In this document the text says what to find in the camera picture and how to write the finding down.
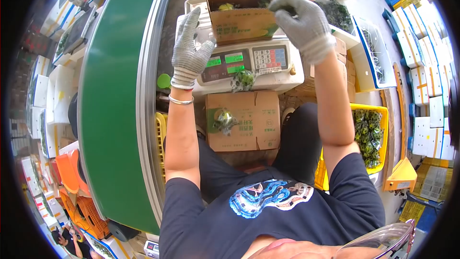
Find person's left hand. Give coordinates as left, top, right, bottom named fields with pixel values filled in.
left=171, top=7, right=216, bottom=90

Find person's right hand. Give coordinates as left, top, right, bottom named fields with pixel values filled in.
left=268, top=0, right=337, bottom=65

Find person's left thumb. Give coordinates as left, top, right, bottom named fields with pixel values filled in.
left=199, top=37, right=216, bottom=63

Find person's left fingers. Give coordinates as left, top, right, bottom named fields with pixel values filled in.
left=173, top=7, right=202, bottom=45

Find person's right fingers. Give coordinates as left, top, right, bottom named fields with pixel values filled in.
left=268, top=0, right=300, bottom=26

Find open cardboard box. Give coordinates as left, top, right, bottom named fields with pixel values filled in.
left=202, top=0, right=289, bottom=46

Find clear bag of green produce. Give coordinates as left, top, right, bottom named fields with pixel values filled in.
left=230, top=69, right=258, bottom=93
left=212, top=107, right=240, bottom=137

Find green round lid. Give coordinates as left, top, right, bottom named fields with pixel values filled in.
left=157, top=73, right=172, bottom=90

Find white foam box of greens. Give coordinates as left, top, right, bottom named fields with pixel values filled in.
left=315, top=0, right=361, bottom=50

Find white weighing scale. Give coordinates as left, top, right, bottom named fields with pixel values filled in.
left=175, top=0, right=306, bottom=96

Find closed cardboard box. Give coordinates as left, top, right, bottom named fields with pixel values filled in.
left=204, top=90, right=282, bottom=152

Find stack of flat cardboard boxes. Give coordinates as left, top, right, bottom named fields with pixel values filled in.
left=287, top=37, right=357, bottom=98

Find empty yellow plastic crate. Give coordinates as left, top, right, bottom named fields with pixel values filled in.
left=155, top=112, right=168, bottom=185

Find blue-edged white foam box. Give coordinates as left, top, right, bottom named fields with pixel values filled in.
left=349, top=15, right=398, bottom=93

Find green conveyor belt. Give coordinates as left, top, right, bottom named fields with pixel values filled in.
left=76, top=0, right=180, bottom=237

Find stack of white foam boxes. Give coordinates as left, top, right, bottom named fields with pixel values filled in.
left=26, top=55, right=79, bottom=159
left=391, top=3, right=458, bottom=161

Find yellow crate of green packets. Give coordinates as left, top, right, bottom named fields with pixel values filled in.
left=314, top=103, right=389, bottom=191

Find person's body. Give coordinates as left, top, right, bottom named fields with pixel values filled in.
left=158, top=153, right=387, bottom=259

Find stack of orange crates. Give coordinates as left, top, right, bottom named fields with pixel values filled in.
left=55, top=149, right=111, bottom=240

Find orange hand trolley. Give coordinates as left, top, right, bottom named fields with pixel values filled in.
left=380, top=62, right=418, bottom=192

